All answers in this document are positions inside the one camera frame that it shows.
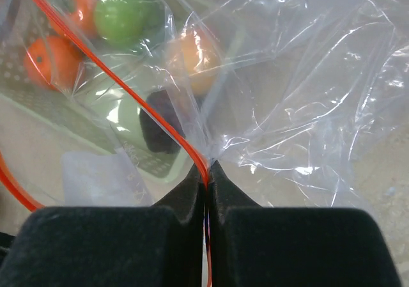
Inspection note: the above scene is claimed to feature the yellow orange toy fruit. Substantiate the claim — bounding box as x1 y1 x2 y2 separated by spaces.
167 29 221 97

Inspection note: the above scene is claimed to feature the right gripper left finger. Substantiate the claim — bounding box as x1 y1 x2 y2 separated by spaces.
1 168 205 286

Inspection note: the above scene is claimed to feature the green toy lime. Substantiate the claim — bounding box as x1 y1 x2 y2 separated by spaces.
93 0 165 49

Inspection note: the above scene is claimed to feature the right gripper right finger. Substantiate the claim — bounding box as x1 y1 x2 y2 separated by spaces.
208 163 401 286

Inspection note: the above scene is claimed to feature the dark red toy apple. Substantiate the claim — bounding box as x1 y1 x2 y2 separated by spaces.
138 90 196 155

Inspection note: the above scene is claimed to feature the green plastic basket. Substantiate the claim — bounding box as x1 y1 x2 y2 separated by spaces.
0 0 243 185

